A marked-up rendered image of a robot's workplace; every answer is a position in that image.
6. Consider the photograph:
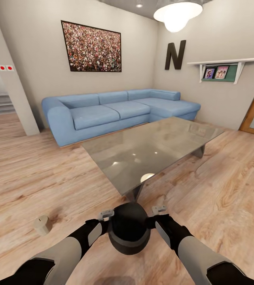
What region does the pillar candle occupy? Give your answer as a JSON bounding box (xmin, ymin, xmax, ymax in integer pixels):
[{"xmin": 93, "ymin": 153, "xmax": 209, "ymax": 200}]
[{"xmin": 33, "ymin": 215, "xmax": 53, "ymax": 236}]

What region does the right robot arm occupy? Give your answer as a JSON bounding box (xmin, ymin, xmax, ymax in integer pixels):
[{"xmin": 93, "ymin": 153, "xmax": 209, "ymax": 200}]
[{"xmin": 143, "ymin": 205, "xmax": 254, "ymax": 285}]

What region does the cauldron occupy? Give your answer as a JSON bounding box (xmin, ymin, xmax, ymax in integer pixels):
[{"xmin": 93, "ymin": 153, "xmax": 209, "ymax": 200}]
[{"xmin": 108, "ymin": 202, "xmax": 151, "ymax": 255}]

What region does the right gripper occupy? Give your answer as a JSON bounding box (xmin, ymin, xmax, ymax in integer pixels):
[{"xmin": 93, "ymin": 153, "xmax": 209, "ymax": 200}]
[{"xmin": 143, "ymin": 216, "xmax": 157, "ymax": 229}]

